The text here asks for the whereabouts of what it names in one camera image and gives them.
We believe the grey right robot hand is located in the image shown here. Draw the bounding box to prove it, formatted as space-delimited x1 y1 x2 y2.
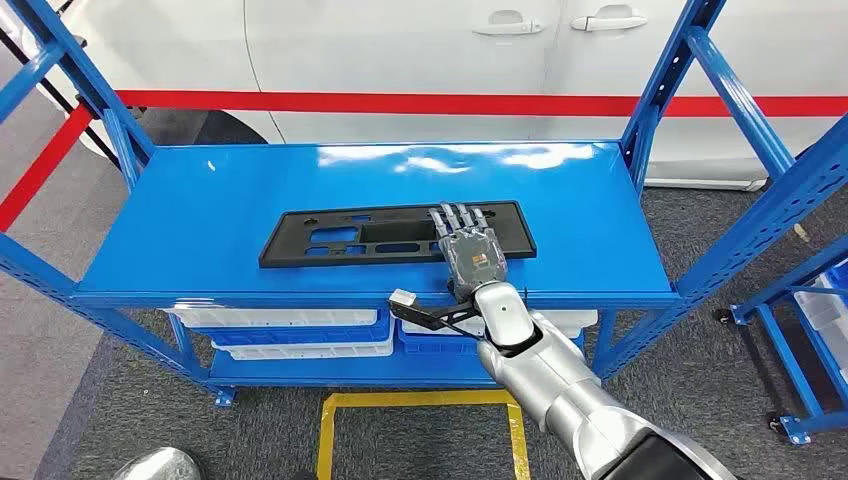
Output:
428 201 509 294

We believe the white car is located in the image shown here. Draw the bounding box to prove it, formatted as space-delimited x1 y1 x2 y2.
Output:
39 0 848 193

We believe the blue metal shelf rack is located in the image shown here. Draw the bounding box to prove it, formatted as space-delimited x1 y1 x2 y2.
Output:
0 0 848 409
715 235 848 446

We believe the black camera mounting bracket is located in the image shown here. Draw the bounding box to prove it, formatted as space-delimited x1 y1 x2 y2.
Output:
388 301 484 341

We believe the blue plastic bin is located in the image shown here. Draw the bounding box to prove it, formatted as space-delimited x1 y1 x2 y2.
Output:
192 311 393 348
396 321 588 357

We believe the black plastic panel part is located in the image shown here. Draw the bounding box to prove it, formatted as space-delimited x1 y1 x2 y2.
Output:
258 200 538 270

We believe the red barrier belt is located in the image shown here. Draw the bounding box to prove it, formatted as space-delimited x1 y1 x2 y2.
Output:
115 89 848 119
0 104 95 233

